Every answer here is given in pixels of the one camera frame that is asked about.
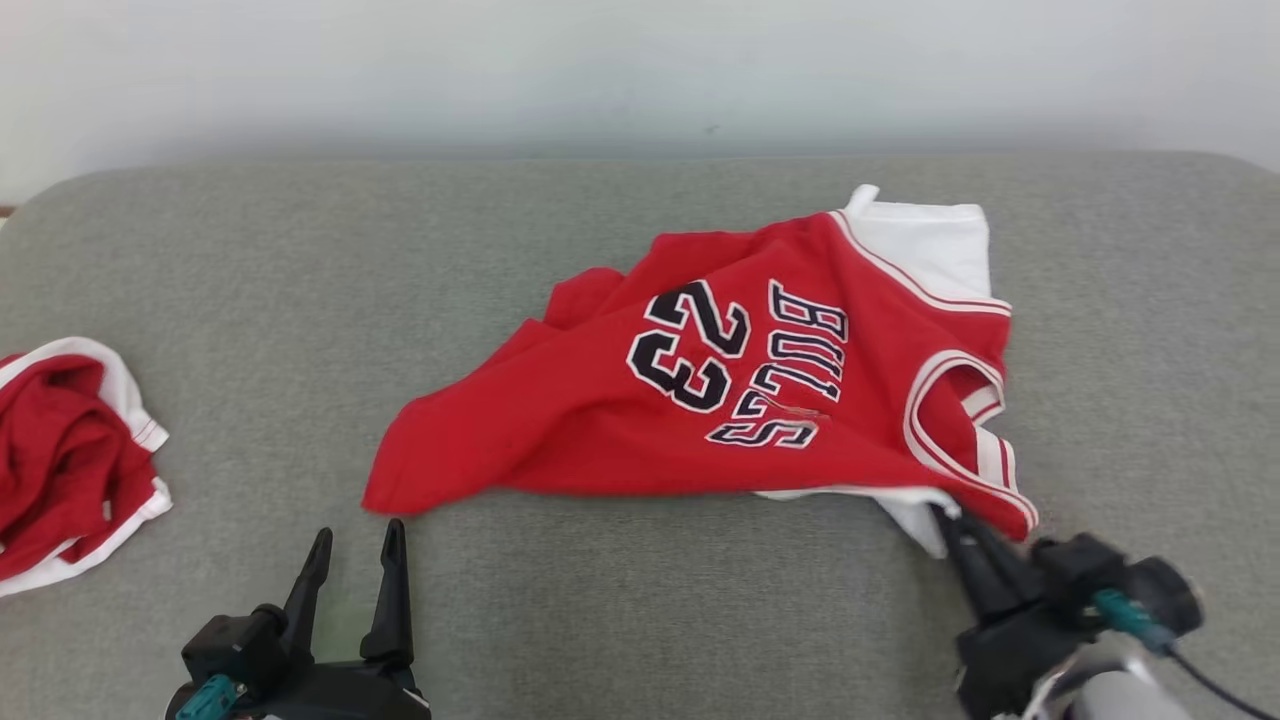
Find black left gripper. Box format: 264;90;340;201
240;518;431;720

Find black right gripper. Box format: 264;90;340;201
930;505;1101;720

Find red Bulls basketball jersey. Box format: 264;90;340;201
362;185;1039;559

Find red shorts with white trim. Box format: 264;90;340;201
0;337;173;599

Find grey fabric mat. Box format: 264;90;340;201
0;150;1280;720

